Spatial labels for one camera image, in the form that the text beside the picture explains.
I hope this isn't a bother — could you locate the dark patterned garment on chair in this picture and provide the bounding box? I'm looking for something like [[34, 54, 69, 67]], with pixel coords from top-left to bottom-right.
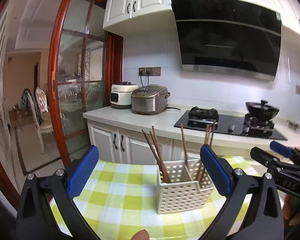
[[21, 88, 44, 126]]

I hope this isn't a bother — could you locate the person's left hand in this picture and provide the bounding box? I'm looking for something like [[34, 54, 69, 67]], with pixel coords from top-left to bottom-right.
[[131, 229, 150, 240]]

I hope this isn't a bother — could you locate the grey wall power socket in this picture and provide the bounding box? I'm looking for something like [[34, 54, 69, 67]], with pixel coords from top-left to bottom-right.
[[139, 67, 161, 76]]

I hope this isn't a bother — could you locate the white pressure cooker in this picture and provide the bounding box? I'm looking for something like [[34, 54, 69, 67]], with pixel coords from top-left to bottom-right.
[[110, 81, 138, 109]]

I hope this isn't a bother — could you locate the black glass gas stove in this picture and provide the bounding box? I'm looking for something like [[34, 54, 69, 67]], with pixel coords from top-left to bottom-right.
[[174, 107, 287, 141]]

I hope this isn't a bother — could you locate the person's right hand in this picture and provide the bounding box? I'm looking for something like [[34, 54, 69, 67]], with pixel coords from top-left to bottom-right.
[[282, 194, 300, 239]]

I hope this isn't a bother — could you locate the white ornate dining chair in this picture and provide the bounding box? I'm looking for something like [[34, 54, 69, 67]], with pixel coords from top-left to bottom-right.
[[27, 87, 53, 154]]

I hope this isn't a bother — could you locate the black range hood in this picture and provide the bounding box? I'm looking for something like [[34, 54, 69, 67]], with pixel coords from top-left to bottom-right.
[[175, 1, 282, 82]]

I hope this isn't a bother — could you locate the red wooden sliding door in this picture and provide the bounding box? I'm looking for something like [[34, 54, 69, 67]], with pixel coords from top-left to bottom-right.
[[48, 0, 123, 166]]

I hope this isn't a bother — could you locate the cream perforated plastic basket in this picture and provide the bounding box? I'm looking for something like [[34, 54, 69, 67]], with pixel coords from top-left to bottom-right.
[[156, 159, 215, 215]]

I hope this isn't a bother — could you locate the green white checkered tablecloth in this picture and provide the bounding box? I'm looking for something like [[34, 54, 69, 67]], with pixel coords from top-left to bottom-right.
[[48, 154, 261, 240]]

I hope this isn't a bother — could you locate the black wok pan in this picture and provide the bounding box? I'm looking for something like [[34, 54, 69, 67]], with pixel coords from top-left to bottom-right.
[[245, 100, 280, 121]]

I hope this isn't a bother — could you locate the brown wooden chopstick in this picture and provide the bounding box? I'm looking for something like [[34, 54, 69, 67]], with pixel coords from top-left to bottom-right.
[[180, 123, 189, 168], [149, 130, 171, 183], [151, 125, 171, 183], [142, 126, 171, 183], [196, 125, 210, 183], [204, 123, 216, 172], [198, 125, 212, 183]]

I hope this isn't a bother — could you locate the silver rice cooker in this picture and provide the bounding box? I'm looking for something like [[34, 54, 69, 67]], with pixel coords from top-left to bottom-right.
[[131, 85, 171, 115]]

